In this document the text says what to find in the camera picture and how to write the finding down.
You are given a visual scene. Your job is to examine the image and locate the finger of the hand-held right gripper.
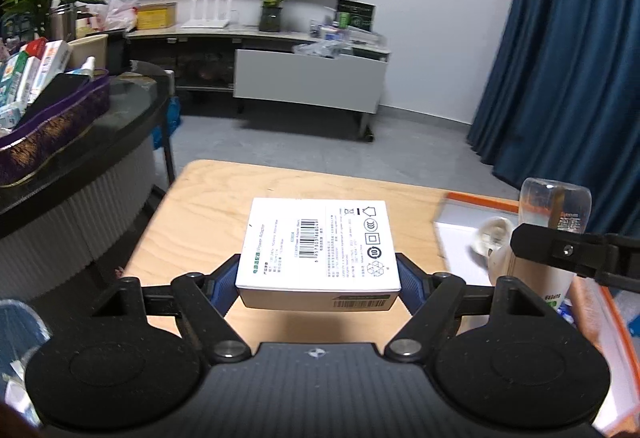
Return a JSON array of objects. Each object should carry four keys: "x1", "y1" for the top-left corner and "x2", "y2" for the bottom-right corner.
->
[{"x1": 510, "y1": 221, "x2": 640, "y2": 291}]

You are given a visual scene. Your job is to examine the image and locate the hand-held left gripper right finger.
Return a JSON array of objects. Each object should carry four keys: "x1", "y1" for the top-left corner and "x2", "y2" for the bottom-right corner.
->
[{"x1": 384, "y1": 254, "x2": 548, "y2": 361}]

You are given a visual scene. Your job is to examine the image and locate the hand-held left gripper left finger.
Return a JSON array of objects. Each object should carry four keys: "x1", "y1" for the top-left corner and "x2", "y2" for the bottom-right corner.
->
[{"x1": 92, "y1": 255, "x2": 251, "y2": 361}]

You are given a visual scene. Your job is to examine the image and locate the white plug-in mosquito repeller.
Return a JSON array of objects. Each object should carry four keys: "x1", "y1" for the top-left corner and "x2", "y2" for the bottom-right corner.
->
[{"x1": 487, "y1": 177, "x2": 592, "y2": 314}]

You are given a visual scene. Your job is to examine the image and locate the white power adapter box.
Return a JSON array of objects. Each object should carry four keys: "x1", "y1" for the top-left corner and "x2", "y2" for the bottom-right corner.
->
[{"x1": 235, "y1": 197, "x2": 402, "y2": 311}]

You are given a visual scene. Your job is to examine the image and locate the orange cardboard box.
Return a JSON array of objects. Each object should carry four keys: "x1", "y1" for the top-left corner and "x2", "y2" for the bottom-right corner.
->
[{"x1": 432, "y1": 192, "x2": 640, "y2": 434}]

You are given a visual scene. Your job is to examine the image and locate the blue plastic bag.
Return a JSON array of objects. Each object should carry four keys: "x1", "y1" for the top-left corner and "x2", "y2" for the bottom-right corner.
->
[{"x1": 152, "y1": 96, "x2": 183, "y2": 149}]

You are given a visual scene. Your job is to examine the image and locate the dark round table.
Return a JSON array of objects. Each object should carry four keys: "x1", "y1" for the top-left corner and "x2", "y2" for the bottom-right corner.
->
[{"x1": 0, "y1": 61, "x2": 176, "y2": 289}]

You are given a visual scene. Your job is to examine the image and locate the blue curtain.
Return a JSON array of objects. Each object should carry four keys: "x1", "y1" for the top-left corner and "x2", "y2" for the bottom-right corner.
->
[{"x1": 467, "y1": 0, "x2": 640, "y2": 239}]

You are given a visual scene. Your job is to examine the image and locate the blue trash bin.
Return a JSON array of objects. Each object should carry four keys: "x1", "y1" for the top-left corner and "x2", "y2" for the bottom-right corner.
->
[{"x1": 0, "y1": 299, "x2": 53, "y2": 424}]

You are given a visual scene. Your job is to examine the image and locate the white television cabinet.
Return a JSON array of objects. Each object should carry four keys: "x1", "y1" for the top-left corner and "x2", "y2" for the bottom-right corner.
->
[{"x1": 125, "y1": 21, "x2": 392, "y2": 141}]

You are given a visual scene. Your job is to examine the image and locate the purple patterned tray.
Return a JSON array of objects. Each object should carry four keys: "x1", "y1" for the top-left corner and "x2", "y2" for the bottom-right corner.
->
[{"x1": 0, "y1": 68, "x2": 111, "y2": 189}]

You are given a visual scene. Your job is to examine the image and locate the clear plastic bag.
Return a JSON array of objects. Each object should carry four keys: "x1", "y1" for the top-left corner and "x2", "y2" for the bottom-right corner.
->
[{"x1": 292, "y1": 41, "x2": 351, "y2": 59}]

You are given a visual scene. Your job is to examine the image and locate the black flat case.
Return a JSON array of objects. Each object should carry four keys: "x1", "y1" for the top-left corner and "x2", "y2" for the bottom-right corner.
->
[{"x1": 22, "y1": 73, "x2": 93, "y2": 119}]

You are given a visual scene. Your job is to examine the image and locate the clear plastic containers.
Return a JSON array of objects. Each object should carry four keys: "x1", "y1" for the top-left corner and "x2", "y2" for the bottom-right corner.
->
[{"x1": 310, "y1": 18, "x2": 351, "y2": 42}]

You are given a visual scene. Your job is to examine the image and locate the white router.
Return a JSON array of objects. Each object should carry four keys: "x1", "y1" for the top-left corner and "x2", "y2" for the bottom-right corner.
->
[{"x1": 181, "y1": 0, "x2": 236, "y2": 29}]

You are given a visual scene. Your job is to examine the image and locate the beige plastic pot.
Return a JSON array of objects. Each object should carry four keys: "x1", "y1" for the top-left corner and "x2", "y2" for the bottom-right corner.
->
[{"x1": 67, "y1": 34, "x2": 109, "y2": 72}]

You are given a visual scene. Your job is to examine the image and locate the black and green box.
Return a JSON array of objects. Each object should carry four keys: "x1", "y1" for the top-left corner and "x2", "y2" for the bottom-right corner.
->
[{"x1": 336, "y1": 0, "x2": 376, "y2": 32}]

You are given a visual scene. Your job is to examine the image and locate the yellow box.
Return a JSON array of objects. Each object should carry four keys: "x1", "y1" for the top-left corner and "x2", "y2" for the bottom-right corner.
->
[{"x1": 136, "y1": 2, "x2": 177, "y2": 30}]

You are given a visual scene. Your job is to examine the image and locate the group of medicine boxes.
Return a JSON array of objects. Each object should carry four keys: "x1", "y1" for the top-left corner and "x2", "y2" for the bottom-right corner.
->
[{"x1": 0, "y1": 38, "x2": 73, "y2": 134}]

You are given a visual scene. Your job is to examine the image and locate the white and red plastic bag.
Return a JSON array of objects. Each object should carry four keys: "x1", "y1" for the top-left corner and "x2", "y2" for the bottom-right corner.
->
[{"x1": 102, "y1": 0, "x2": 140, "y2": 33}]

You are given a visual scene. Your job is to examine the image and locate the steel cup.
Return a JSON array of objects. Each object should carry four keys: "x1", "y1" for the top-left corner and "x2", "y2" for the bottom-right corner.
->
[{"x1": 48, "y1": 3, "x2": 77, "y2": 42}]

